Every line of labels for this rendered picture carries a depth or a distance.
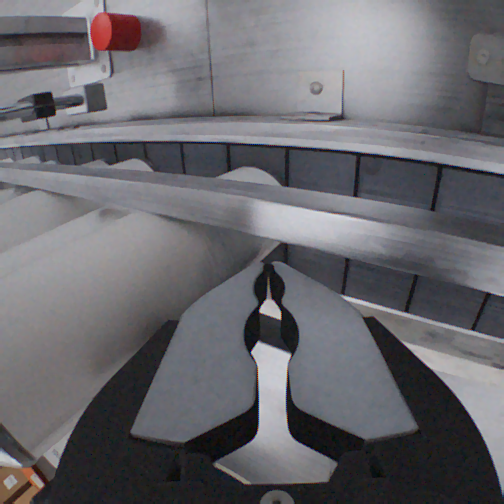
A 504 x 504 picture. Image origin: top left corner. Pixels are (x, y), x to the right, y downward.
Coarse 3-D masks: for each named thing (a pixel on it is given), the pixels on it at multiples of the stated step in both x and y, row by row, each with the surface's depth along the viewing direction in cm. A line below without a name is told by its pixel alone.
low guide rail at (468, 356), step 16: (272, 304) 16; (352, 304) 15; (384, 320) 14; (400, 320) 14; (416, 320) 14; (400, 336) 13; (416, 336) 13; (432, 336) 13; (448, 336) 13; (464, 336) 13; (416, 352) 13; (432, 352) 12; (448, 352) 12; (464, 352) 12; (480, 352) 12; (496, 352) 11; (432, 368) 13; (448, 368) 12; (464, 368) 12; (480, 368) 11; (496, 368) 11; (496, 384) 11
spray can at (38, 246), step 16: (112, 208) 15; (128, 208) 15; (64, 224) 13; (80, 224) 13; (96, 224) 14; (32, 240) 12; (48, 240) 12; (64, 240) 12; (0, 256) 11; (16, 256) 11; (32, 256) 11; (0, 272) 10
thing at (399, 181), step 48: (96, 144) 24; (144, 144) 21; (192, 144) 19; (240, 144) 21; (336, 192) 15; (384, 192) 14; (432, 192) 13; (480, 192) 11; (336, 288) 18; (384, 288) 16; (432, 288) 14
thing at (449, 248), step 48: (96, 192) 12; (144, 192) 10; (192, 192) 9; (240, 192) 9; (288, 192) 8; (288, 240) 8; (336, 240) 7; (384, 240) 7; (432, 240) 6; (480, 240) 6; (480, 288) 6
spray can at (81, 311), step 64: (64, 256) 8; (128, 256) 9; (192, 256) 11; (256, 256) 14; (0, 320) 6; (64, 320) 7; (128, 320) 8; (0, 384) 5; (64, 384) 7; (0, 448) 5
